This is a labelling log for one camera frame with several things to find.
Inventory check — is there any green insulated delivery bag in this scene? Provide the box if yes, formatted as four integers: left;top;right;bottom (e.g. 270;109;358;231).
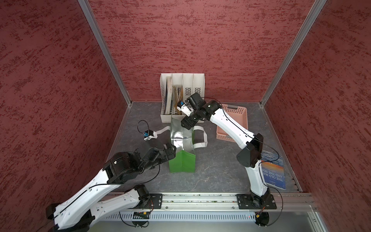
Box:
156;118;208;173

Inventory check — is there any pink perforated plastic basket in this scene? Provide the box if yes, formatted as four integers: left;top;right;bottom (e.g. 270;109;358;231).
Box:
215;103;249;143

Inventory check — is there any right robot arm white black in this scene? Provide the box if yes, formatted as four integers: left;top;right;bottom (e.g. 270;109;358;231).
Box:
176;93;271;208

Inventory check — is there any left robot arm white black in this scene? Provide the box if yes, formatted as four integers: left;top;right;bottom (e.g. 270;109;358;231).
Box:
45;139;176;232

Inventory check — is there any white folder in organizer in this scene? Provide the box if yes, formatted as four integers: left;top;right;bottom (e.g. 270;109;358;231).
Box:
164;76;173;115

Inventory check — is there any white file organizer rack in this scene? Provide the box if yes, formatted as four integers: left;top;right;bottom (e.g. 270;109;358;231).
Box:
159;73;205;123

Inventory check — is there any blue paperback book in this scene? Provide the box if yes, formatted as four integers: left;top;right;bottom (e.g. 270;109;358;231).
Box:
261;150;286;190

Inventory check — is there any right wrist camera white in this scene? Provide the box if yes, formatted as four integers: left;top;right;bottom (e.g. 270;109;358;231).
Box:
177;101;194;117

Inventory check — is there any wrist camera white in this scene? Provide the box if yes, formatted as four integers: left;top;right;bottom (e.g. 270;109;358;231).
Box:
144;130;157;141
177;101;194;117

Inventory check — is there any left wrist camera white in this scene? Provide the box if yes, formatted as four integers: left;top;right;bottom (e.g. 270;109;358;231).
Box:
144;130;157;141

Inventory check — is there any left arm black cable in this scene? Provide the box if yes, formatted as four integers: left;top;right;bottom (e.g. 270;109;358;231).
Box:
137;119;150;137

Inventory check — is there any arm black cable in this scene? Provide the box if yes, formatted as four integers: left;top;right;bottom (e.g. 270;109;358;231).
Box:
137;119;150;137
254;162;285;227

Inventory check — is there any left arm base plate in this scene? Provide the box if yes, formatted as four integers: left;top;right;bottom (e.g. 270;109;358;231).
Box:
135;193;163;210

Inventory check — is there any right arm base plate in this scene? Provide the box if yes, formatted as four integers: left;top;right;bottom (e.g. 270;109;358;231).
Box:
236;193;277;210

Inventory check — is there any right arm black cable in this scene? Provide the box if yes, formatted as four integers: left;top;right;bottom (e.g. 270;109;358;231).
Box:
254;162;285;227

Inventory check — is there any aluminium mounting rail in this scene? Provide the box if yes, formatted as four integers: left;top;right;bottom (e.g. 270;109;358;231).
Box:
155;192;319;212

